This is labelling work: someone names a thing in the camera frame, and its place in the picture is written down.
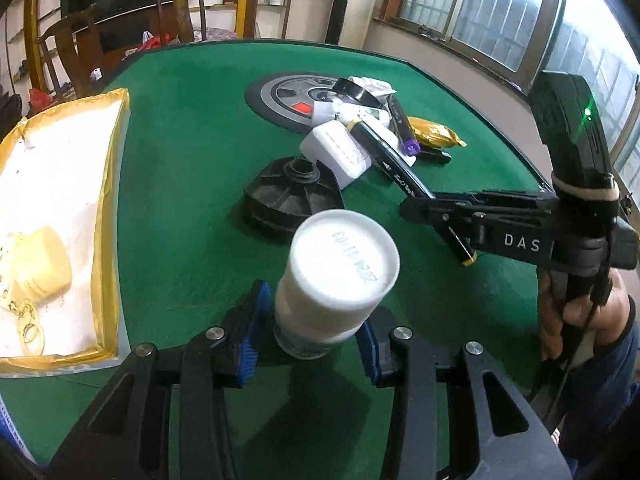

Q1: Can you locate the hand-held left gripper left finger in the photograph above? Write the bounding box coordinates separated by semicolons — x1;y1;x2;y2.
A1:
47;280;273;480

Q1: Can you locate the gold lined white box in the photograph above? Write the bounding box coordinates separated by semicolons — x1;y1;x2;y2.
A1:
0;87;132;378

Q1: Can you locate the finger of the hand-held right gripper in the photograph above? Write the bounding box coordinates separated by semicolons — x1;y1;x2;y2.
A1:
450;188;557;208
399;192;485;252

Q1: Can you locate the red plastic bag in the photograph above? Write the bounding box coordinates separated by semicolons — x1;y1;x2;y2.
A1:
27;87;53;111
135;30;181;54

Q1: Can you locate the floral blanket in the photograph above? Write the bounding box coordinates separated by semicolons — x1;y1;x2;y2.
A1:
192;25;241;44

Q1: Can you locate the round grey table control panel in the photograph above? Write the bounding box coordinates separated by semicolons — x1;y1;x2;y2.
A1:
245;72;351;136

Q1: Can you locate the person's right hand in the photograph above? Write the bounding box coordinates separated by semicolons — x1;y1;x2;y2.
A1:
539;274;570;362

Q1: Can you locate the gold foil packet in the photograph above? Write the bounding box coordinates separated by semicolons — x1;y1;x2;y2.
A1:
406;116;468;150

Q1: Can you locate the white rectangular plastic container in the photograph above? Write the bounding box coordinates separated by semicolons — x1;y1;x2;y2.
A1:
300;119;373;188

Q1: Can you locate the person's right forearm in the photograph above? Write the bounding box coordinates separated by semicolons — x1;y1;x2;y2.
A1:
597;272;640;346

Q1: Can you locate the black cable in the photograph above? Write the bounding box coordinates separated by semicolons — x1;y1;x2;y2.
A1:
527;280;608;411

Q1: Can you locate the tall back wooden chair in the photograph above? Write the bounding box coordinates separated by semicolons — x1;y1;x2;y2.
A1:
37;5;108;102
150;0;208;50

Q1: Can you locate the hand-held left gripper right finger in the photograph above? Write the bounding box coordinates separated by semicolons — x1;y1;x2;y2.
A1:
355;307;573;480

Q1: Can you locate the black ribbed plastic lid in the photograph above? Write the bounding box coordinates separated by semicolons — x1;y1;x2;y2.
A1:
241;156;347;241

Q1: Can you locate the person's dark blue clothing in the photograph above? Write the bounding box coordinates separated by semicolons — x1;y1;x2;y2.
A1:
555;320;640;472

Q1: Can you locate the white capped plastic jar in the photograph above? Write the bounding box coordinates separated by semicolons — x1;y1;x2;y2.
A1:
272;210;401;360

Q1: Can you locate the blue striped white carton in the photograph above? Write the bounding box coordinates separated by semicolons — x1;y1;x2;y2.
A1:
0;395;37;467

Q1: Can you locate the small white carton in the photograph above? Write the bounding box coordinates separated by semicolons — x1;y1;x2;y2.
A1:
312;101;342;126

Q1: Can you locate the short black pen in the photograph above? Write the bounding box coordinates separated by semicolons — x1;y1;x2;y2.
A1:
415;146;453;164

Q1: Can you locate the white tube green label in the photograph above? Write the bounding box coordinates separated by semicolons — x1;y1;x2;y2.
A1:
332;102;393;133

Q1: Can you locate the metal framed window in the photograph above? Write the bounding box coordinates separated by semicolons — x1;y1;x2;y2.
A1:
380;0;640;176

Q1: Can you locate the black tube purple cap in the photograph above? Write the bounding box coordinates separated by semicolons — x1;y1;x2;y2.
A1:
387;95;423;157

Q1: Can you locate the black marker pen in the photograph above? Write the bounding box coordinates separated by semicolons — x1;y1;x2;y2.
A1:
348;119;478;267

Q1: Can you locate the standing white air conditioner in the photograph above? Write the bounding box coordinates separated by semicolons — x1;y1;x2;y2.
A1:
290;0;386;53

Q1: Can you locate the black tape roll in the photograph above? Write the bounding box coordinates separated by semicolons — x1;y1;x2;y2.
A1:
332;76;381;108

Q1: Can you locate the gold chain with rings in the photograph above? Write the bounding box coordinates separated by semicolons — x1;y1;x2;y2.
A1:
0;230;48;357

